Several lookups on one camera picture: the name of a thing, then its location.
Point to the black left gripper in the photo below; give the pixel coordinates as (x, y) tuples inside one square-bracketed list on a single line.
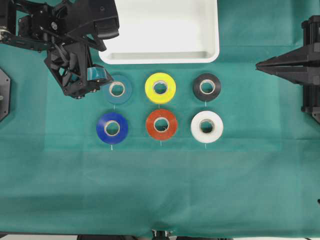
[(72, 67)]

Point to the teal tape roll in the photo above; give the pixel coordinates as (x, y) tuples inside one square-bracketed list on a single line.
[(121, 80)]

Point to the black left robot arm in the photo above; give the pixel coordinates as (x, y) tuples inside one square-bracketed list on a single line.
[(30, 25)]

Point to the blue tape roll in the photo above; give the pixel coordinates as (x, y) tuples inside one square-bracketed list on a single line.
[(112, 128)]

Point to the yellow tape roll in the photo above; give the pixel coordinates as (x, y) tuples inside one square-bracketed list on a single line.
[(160, 88)]

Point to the white plastic case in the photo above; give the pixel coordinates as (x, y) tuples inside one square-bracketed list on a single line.
[(164, 32)]

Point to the red tape roll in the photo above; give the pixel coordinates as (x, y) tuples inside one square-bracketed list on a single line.
[(161, 124)]

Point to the black tape roll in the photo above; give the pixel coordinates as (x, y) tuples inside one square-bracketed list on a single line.
[(206, 87)]

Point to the white tape roll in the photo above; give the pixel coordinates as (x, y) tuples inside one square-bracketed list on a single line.
[(207, 127)]

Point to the green table cloth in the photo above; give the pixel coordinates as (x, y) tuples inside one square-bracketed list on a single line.
[(261, 178)]

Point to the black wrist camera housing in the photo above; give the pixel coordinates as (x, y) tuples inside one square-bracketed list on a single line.
[(80, 18)]

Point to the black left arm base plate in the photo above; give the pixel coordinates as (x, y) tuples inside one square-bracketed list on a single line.
[(5, 94)]

